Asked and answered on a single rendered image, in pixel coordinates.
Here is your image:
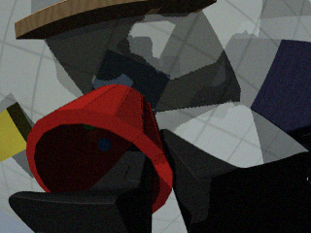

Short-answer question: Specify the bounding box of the red cup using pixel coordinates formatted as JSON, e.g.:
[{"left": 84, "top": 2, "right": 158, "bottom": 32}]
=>
[{"left": 26, "top": 84, "right": 172, "bottom": 214}]

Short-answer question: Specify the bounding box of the yellow rectangular block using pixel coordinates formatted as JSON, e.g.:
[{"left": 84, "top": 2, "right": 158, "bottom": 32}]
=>
[{"left": 0, "top": 102, "right": 32, "bottom": 162}]

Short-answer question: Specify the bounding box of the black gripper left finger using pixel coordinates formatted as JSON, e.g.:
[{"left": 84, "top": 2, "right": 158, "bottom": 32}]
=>
[{"left": 8, "top": 143, "right": 153, "bottom": 233}]

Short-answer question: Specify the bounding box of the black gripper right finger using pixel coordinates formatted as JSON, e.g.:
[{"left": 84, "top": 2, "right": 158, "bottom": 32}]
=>
[{"left": 159, "top": 129, "right": 311, "bottom": 233}]

